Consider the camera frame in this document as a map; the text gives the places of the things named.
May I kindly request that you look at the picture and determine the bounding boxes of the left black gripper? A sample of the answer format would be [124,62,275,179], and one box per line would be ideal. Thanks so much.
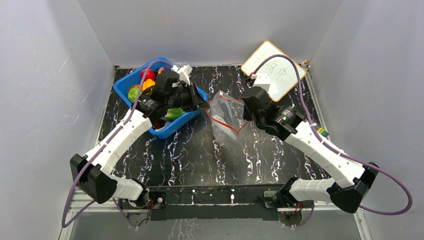
[166,82,210,113]

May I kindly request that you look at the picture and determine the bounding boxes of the clear zip top bag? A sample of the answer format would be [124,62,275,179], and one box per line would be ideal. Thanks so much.
[206,90,252,150]

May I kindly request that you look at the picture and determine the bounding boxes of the green toy lettuce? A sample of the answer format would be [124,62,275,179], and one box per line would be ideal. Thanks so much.
[161,107,185,122]

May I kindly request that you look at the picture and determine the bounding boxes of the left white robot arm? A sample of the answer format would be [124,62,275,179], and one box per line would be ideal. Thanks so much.
[70,70,210,208]

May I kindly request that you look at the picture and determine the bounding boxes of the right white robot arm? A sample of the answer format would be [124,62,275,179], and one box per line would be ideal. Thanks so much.
[241,86,377,214]

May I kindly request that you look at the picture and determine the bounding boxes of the white dry-erase board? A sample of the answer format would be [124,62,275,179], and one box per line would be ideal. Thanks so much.
[241,40,298,102]

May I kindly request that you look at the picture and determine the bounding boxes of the yellow toy bell pepper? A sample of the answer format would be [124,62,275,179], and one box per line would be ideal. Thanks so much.
[141,79,156,95]

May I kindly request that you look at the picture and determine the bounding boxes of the red toy pomegranate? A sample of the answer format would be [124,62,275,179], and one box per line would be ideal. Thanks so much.
[140,68,156,81]

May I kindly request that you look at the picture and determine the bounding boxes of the green toy custard apple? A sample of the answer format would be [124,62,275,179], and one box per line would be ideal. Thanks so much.
[127,84,140,104]

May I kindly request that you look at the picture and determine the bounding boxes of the pack of coloured markers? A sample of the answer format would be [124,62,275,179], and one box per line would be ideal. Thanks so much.
[316,127,329,138]

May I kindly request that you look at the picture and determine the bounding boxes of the blue plastic bin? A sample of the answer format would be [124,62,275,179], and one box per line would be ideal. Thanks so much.
[112,57,202,139]

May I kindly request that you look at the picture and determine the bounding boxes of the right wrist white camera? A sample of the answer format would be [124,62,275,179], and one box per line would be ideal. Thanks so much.
[250,73,272,92]

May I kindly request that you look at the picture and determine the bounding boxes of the wrist white camera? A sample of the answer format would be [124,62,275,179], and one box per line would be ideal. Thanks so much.
[250,73,272,92]
[171,65,193,85]

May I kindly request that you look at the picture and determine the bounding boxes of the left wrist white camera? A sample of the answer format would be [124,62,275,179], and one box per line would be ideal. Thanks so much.
[171,65,193,85]

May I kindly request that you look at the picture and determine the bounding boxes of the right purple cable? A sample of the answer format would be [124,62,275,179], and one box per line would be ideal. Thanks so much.
[253,54,414,216]

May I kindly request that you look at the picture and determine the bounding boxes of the purple cable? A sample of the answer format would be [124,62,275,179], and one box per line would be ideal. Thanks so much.
[61,59,175,229]
[253,54,414,216]

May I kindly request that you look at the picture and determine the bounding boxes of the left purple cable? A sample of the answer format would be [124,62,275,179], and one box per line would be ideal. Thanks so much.
[61,59,175,229]

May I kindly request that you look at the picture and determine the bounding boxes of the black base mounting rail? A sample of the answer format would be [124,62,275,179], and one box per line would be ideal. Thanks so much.
[66,182,335,222]

